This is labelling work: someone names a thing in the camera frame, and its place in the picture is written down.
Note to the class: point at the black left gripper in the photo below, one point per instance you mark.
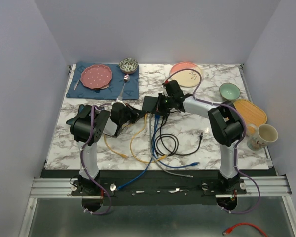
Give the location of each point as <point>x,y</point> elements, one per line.
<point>134,112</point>

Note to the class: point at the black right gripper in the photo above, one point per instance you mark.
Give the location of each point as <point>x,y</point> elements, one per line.
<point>160,110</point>

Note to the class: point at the blue ethernet cable long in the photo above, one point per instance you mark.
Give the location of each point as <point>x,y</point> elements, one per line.
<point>165,147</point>

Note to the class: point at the black network switch box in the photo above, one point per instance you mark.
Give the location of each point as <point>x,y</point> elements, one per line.
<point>150,104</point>

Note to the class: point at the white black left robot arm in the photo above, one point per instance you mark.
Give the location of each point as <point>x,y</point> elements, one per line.
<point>90,123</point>

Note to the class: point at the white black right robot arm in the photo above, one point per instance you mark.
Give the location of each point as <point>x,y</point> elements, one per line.
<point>227,125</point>

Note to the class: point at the blue cloth placemat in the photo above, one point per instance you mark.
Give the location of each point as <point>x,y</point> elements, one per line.
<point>112,91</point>

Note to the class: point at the pink and cream plate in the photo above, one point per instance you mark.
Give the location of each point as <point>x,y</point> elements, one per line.
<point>190,77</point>

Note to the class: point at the silver spoon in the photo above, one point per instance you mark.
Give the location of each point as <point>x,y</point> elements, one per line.
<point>126,79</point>

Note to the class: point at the floral patterned bowl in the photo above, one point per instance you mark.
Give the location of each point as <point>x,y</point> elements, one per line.
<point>128,65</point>

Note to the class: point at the pink dotted plate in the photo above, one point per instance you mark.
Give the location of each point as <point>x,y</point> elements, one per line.
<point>96,77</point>

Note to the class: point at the blue star-shaped dish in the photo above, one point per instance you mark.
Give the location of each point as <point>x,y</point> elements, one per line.
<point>72,120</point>

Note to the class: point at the green floral bowl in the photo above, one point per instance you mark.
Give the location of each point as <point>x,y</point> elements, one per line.
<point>229,91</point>

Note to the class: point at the floral ceramic mug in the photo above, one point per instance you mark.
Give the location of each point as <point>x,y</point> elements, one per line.
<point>261,136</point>

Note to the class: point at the aluminium mounting rail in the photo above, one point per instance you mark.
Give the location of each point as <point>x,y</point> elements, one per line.
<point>61,188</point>

